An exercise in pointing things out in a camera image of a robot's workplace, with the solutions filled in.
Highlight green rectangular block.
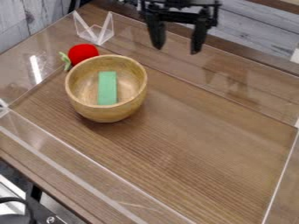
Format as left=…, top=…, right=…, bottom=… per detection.
left=97, top=71, right=118, bottom=105

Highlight black cable under table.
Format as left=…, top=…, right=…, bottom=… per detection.
left=0, top=197, right=36, bottom=224

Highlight red plush apple toy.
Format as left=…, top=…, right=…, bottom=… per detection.
left=59, top=44, right=99, bottom=71

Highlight brown wooden bowl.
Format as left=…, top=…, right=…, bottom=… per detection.
left=64, top=54, right=148, bottom=123

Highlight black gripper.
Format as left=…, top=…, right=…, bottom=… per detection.
left=139, top=0, right=222, bottom=54

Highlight black metal table leg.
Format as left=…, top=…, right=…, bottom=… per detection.
left=31, top=185, right=43, bottom=201

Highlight clear acrylic table barrier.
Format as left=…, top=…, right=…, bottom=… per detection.
left=0, top=100, right=195, bottom=224

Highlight clear acrylic corner bracket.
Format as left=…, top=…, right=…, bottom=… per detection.
left=72, top=11, right=115, bottom=46

